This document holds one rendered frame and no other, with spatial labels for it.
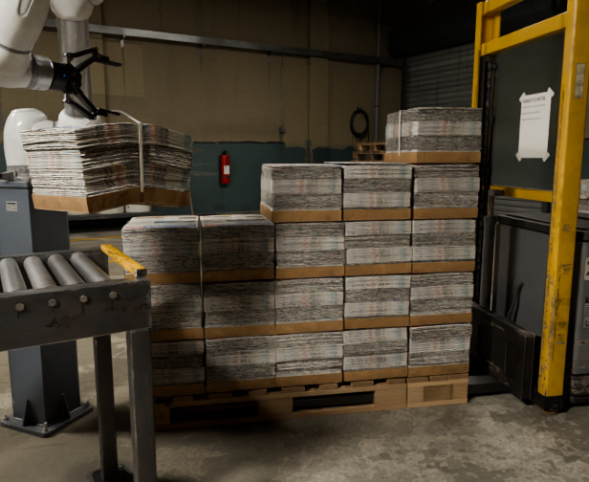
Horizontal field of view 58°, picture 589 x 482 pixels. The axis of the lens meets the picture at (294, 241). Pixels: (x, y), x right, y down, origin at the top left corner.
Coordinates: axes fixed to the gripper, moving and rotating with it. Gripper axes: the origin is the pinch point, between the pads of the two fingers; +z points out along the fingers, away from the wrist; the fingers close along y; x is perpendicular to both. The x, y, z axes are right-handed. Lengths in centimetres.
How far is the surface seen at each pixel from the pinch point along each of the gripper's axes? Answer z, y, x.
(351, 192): 91, 27, 27
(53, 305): -34, 55, 32
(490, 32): 187, -58, 41
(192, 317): 46, 80, -13
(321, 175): 81, 21, 19
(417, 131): 110, 0, 44
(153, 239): 33, 49, -23
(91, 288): -26, 51, 34
